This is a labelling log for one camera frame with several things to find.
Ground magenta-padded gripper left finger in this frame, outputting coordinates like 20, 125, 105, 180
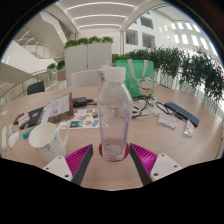
42, 143, 94, 186

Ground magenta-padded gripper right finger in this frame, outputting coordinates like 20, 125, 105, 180
129, 143, 184, 186

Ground clear plastic water bottle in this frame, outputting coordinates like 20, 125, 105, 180
97, 65, 134, 162

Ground white ceramic mug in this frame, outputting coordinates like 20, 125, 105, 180
28, 121, 70, 163

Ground clear plastic packet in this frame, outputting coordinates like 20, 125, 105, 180
183, 119, 196, 138

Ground white label card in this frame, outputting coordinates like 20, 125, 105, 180
158, 113, 179, 129

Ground teal marker pen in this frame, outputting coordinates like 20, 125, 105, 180
21, 126, 36, 140

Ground dark blue flat keyboard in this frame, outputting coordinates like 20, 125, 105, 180
164, 101, 200, 128

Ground white sticker sheet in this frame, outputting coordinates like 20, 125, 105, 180
68, 107, 100, 129

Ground black flat pouch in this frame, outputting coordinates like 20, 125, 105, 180
18, 106, 46, 129

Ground brown board with papers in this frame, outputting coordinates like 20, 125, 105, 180
38, 92, 75, 126

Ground small red black box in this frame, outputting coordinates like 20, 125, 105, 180
13, 112, 25, 125

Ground black power adapter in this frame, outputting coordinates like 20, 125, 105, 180
71, 96, 95, 108

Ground black chair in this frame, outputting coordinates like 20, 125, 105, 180
26, 80, 46, 96

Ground white chair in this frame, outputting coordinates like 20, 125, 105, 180
70, 69, 101, 89

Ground green tote bag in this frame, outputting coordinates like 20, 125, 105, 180
115, 59, 156, 99

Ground clear plastic jar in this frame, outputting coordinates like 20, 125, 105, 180
97, 64, 108, 94

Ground green hedge plant row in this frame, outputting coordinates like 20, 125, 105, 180
112, 46, 224, 101

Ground potted plants by railing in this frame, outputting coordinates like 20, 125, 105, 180
46, 59, 67, 72

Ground white cabinet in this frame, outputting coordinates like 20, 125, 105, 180
64, 42, 113, 88

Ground green plants atop cabinet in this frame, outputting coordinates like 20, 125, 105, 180
64, 35, 114, 49

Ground tangled black cables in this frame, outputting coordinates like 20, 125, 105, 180
131, 94, 183, 120

